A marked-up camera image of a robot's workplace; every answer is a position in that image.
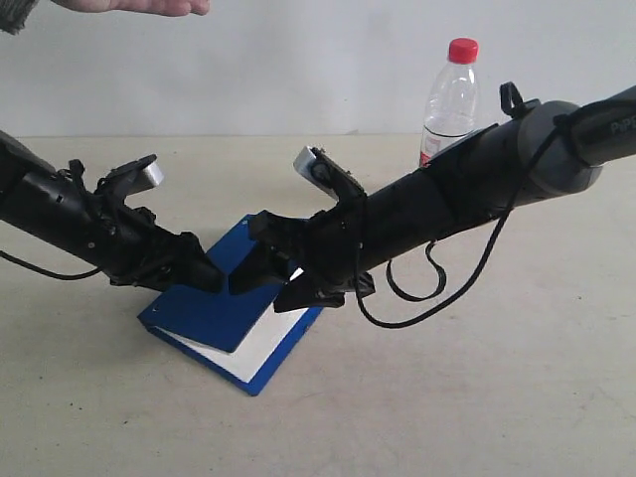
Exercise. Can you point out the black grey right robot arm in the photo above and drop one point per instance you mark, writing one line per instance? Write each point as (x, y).
(543, 151)

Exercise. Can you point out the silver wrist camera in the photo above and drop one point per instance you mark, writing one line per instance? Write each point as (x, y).
(134, 177)
(315, 166)

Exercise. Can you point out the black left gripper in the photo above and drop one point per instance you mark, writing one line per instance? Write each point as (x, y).
(138, 252)

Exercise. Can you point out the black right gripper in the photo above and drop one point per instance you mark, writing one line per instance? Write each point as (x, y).
(313, 260)

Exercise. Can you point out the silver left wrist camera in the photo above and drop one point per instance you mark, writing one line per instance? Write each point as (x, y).
(134, 177)

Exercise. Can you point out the blue ring binder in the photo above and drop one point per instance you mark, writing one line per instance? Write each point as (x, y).
(239, 337)

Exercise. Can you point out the grey knitted sleeve cuff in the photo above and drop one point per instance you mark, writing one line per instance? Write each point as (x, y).
(14, 14)

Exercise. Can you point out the clear red-capped water bottle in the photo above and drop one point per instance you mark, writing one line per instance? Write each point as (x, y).
(452, 107)

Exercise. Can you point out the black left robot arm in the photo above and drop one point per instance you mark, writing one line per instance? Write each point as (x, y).
(52, 204)

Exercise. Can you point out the person's bare hand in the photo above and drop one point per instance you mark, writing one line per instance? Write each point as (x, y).
(165, 8)

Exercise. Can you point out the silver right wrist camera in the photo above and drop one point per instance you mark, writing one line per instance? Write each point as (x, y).
(315, 166)

